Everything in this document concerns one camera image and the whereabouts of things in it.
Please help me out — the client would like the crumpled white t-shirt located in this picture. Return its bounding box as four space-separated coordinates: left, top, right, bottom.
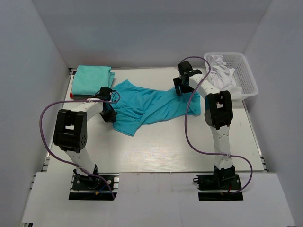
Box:
206 54 242 95

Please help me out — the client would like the white plastic laundry basket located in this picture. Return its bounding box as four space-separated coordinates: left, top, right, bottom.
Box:
204 52 258 100

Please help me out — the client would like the purple cable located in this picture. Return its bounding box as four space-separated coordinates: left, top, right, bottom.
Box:
39 91 121 199
178 56 253 195

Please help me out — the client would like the folded mint green t-shirt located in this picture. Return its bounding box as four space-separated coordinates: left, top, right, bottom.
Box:
71 65 115 96

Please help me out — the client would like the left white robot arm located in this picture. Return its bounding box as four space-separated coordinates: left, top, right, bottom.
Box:
53 87 117 189

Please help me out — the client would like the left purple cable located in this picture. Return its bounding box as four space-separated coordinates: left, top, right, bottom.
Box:
39 91 121 199

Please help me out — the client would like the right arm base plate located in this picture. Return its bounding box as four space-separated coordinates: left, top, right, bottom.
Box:
193 174 243 201

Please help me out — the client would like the blue t-shirt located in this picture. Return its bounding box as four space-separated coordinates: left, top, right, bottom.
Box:
112 80 191 136

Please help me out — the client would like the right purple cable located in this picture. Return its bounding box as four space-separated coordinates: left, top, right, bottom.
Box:
178 56 253 195

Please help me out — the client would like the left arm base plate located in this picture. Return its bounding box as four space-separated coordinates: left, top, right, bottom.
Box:
68 174 119 201

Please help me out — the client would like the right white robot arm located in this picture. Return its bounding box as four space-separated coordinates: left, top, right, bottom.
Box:
173 59 236 190

